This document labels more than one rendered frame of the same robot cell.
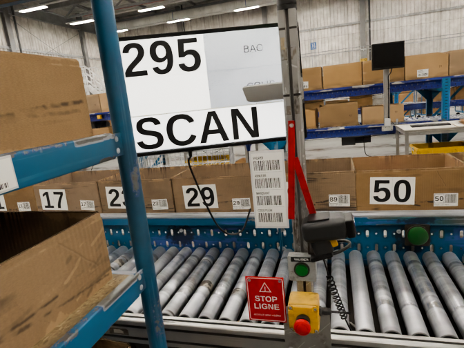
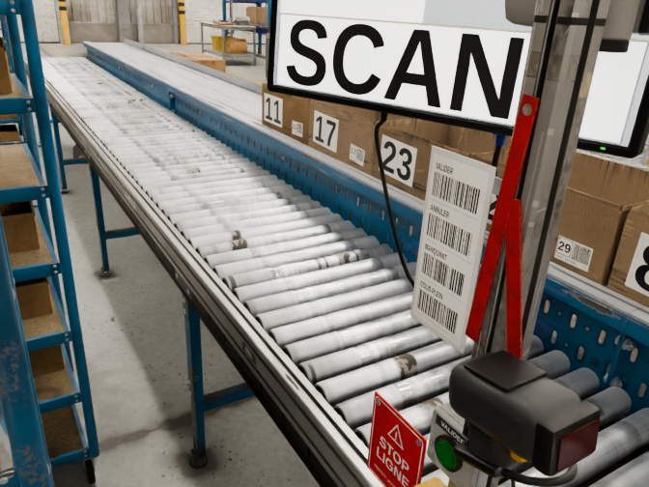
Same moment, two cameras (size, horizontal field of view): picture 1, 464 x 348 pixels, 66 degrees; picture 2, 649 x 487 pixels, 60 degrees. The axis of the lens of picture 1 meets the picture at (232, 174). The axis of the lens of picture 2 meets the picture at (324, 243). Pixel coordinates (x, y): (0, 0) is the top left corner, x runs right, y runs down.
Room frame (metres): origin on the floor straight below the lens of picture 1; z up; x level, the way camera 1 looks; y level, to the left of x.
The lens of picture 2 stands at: (0.37, -0.33, 1.37)
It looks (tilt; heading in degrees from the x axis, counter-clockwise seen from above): 24 degrees down; 41
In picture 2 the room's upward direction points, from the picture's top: 3 degrees clockwise
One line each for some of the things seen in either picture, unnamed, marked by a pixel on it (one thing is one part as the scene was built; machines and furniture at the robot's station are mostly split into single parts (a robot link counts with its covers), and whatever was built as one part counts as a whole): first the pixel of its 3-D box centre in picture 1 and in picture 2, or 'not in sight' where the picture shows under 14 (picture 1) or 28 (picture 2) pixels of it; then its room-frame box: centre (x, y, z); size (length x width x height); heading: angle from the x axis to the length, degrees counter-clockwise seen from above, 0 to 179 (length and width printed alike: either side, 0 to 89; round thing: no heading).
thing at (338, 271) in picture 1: (338, 286); not in sight; (1.08, -0.32, 0.72); 0.52 x 0.05 x 0.05; 163
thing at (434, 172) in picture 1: (402, 181); not in sight; (1.44, -0.71, 0.96); 0.39 x 0.29 x 0.17; 73
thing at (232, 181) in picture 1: (223, 186); (572, 205); (1.67, 0.05, 0.96); 0.39 x 0.29 x 0.17; 73
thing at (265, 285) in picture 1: (277, 299); (410, 471); (0.84, -0.08, 0.85); 0.16 x 0.01 x 0.13; 73
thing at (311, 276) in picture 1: (302, 266); (458, 448); (0.81, -0.15, 0.95); 0.07 x 0.03 x 0.07; 73
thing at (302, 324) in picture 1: (302, 324); not in sight; (0.74, -0.13, 0.84); 0.04 x 0.04 x 0.04; 73
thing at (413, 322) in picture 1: (402, 289); not in sight; (1.02, -0.50, 0.72); 0.52 x 0.05 x 0.05; 163
